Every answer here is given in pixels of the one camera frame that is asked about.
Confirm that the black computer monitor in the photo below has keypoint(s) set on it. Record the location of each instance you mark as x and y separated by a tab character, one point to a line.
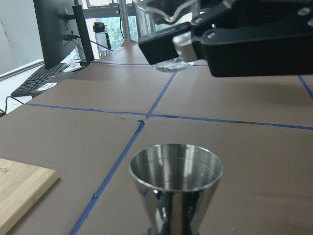
60	23

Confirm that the clear water bottle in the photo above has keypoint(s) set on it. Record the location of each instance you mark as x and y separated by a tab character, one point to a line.
100	31

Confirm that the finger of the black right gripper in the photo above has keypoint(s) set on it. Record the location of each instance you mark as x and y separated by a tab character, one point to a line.
250	37

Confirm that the steel jigger cup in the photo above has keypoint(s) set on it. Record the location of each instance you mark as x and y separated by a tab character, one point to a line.
176	183

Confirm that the aluminium frame post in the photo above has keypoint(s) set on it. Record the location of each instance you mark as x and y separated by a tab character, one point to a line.
124	20

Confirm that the black keyboard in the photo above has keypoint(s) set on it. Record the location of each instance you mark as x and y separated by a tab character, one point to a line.
32	86

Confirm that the bamboo cutting board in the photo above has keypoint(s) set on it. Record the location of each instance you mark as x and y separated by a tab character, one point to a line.
21	186

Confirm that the small glass measuring cup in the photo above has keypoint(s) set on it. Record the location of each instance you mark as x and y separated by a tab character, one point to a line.
159	22

